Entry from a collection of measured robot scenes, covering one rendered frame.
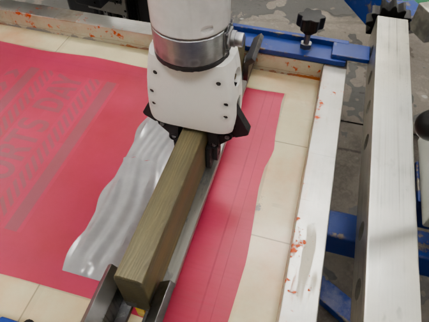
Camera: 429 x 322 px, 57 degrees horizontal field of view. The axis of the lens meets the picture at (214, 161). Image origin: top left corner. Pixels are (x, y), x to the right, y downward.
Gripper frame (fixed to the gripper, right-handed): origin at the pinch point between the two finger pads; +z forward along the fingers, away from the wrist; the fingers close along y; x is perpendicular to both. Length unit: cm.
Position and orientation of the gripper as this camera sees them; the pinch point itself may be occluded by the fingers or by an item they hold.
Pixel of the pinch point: (197, 147)
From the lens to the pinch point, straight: 51.1
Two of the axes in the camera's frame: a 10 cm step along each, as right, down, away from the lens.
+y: -9.6, -2.1, 1.8
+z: 0.0, 6.3, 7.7
